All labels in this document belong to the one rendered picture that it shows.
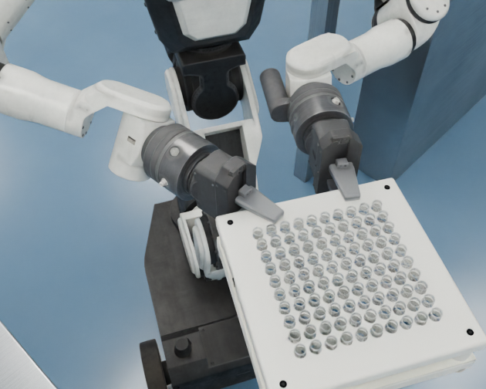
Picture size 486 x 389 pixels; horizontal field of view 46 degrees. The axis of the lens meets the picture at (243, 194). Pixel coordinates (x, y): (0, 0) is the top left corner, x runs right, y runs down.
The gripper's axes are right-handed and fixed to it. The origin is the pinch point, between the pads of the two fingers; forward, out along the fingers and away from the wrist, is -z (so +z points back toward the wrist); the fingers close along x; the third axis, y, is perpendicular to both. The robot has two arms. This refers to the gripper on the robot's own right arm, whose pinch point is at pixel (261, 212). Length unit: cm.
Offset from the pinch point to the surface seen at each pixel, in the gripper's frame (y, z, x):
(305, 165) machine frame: -91, 53, 95
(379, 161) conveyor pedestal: -110, 32, 94
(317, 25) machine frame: -90, 53, 35
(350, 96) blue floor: -145, 67, 103
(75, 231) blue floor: -19, 100, 104
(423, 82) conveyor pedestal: -112, 25, 55
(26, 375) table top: 31.4, 15.2, 18.1
